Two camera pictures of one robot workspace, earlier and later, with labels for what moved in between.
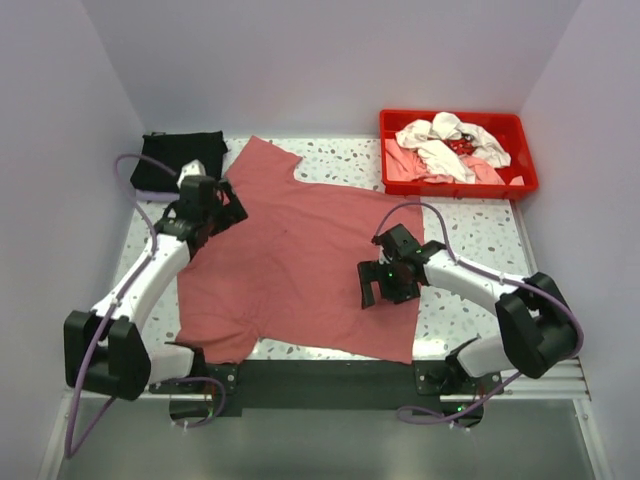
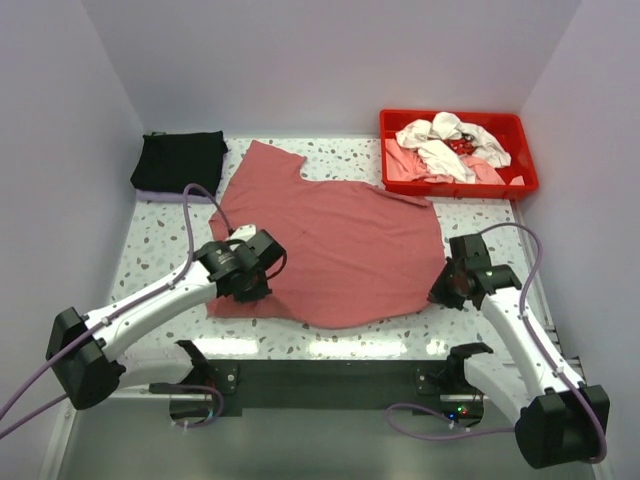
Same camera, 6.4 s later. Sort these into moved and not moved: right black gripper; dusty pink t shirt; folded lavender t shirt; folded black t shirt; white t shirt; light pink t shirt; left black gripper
Moved: right black gripper; left black gripper; dusty pink t shirt
Not moved: white t shirt; light pink t shirt; folded lavender t shirt; folded black t shirt
